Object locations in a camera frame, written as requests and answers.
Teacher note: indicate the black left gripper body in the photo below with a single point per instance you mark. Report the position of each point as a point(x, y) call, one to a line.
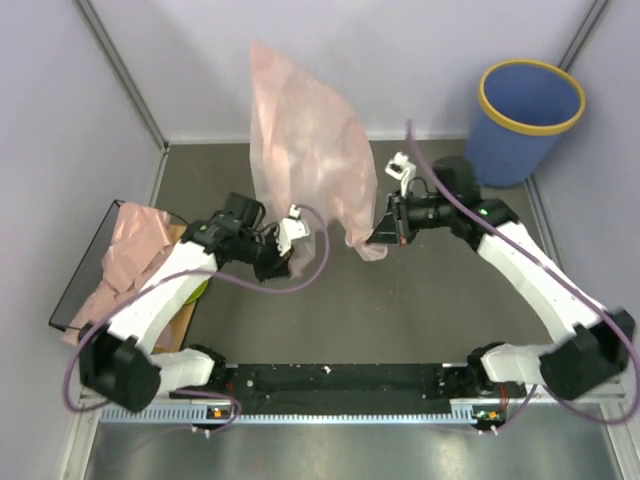
point(264, 262)

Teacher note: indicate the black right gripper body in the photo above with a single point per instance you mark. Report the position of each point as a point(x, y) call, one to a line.
point(405, 234)

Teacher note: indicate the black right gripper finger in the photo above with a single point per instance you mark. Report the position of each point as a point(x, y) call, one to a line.
point(393, 213)
point(384, 233)

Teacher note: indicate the pink plastic trash bag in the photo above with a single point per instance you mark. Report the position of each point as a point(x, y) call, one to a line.
point(140, 243)
point(308, 146)

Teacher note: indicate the blue trash bin yellow rim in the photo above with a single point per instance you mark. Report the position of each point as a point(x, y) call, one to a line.
point(525, 107)

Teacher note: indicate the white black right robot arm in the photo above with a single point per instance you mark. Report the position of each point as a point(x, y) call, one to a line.
point(584, 352)

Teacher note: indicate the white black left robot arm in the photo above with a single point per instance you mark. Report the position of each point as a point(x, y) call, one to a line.
point(119, 361)

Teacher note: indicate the green plate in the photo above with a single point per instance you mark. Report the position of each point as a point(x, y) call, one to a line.
point(197, 293)

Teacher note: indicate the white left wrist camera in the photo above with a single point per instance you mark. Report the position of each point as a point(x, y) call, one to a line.
point(291, 228)

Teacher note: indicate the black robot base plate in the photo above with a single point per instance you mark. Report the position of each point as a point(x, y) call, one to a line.
point(336, 389)

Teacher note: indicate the black wire frame shelf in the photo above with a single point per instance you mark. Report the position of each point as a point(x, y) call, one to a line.
point(88, 272)

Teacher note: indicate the grey slotted cable duct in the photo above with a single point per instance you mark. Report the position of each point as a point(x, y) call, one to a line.
point(166, 413)

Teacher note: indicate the aluminium frame rail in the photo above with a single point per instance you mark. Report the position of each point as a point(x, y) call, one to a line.
point(532, 437)

